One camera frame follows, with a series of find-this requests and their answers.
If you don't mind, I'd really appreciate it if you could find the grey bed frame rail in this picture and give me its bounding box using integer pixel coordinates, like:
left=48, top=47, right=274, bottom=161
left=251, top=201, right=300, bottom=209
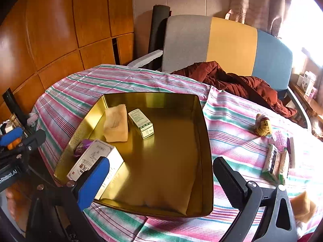
left=286, top=86, right=309, bottom=129

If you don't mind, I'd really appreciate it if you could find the striped bed sheet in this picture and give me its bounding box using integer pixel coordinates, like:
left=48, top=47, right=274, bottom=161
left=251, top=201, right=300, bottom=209
left=30, top=64, right=323, bottom=242

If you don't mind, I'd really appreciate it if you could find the white carton box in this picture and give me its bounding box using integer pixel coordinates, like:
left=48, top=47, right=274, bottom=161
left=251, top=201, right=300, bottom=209
left=301, top=71, right=316, bottom=91

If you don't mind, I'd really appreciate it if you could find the purple foil packet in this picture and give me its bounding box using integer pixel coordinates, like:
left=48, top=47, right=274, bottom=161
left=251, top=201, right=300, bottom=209
left=286, top=137, right=296, bottom=169
left=74, top=139, right=94, bottom=158

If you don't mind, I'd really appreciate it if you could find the gold tin tray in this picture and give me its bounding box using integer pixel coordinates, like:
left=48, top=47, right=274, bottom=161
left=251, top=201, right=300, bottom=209
left=53, top=92, right=214, bottom=218

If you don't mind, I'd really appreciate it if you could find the grey yellow blue headboard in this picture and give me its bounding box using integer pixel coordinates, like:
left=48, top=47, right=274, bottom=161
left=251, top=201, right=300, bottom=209
left=161, top=15, right=293, bottom=91

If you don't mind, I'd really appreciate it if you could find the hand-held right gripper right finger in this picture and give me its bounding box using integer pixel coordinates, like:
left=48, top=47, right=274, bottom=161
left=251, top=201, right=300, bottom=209
left=213, top=157, right=298, bottom=242

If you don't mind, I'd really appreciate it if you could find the pink hair roller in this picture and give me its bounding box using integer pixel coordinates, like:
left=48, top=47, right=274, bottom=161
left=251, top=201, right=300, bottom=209
left=271, top=128, right=289, bottom=147

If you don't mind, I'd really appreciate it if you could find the white box with red label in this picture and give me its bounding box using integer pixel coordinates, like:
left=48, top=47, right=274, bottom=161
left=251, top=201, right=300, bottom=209
left=67, top=139, right=125, bottom=199

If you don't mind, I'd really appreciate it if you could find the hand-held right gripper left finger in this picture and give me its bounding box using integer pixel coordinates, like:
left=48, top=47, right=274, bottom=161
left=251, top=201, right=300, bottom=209
left=25, top=156, right=111, bottom=242

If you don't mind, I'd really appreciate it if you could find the yellow sponge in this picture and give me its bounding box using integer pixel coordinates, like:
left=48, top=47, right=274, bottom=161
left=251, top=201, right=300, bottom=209
left=103, top=104, right=129, bottom=142

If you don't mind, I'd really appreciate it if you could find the pink small box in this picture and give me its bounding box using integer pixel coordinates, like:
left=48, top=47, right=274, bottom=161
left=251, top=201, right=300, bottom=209
left=304, top=86, right=318, bottom=99

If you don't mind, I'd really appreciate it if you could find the yellow plush toy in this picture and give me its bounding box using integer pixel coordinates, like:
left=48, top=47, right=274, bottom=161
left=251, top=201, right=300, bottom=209
left=253, top=114, right=273, bottom=136
left=290, top=191, right=317, bottom=223

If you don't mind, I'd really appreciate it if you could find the green and white small box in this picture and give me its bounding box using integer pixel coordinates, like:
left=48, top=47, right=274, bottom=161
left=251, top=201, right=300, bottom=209
left=128, top=108, right=154, bottom=139

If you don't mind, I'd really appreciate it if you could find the person's left hand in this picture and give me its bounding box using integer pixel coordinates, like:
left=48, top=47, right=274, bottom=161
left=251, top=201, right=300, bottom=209
left=5, top=189, right=19, bottom=217

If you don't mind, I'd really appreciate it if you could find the black tube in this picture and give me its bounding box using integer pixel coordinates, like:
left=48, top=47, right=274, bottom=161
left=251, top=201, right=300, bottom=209
left=2, top=88, right=33, bottom=134

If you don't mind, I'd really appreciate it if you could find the red-brown quilted jacket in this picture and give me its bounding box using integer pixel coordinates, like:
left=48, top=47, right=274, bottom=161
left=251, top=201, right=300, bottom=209
left=171, top=61, right=298, bottom=118

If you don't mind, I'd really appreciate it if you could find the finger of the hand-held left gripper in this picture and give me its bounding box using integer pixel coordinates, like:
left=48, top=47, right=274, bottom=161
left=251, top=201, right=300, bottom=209
left=0, top=130, right=47, bottom=162
left=0, top=127, right=24, bottom=148

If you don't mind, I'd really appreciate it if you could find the green-edged snack packet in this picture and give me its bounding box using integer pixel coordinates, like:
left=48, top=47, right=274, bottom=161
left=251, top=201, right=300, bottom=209
left=261, top=144, right=280, bottom=182

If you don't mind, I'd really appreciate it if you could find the patterned beige curtain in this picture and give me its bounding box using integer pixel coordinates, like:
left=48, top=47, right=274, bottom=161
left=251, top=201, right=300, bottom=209
left=224, top=0, right=303, bottom=37

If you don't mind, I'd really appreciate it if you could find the black rolled mat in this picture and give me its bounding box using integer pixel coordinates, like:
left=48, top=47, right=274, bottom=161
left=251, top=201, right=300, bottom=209
left=148, top=4, right=172, bottom=56

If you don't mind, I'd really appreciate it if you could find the window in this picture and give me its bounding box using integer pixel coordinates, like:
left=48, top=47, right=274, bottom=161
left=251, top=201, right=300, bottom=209
left=278, top=0, right=323, bottom=68

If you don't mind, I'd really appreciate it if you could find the wooden wardrobe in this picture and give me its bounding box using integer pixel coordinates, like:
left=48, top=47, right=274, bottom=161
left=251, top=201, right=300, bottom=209
left=0, top=0, right=135, bottom=121

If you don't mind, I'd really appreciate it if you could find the wooden side table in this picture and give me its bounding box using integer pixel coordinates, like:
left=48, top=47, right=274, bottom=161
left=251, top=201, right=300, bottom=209
left=289, top=81, right=323, bottom=121

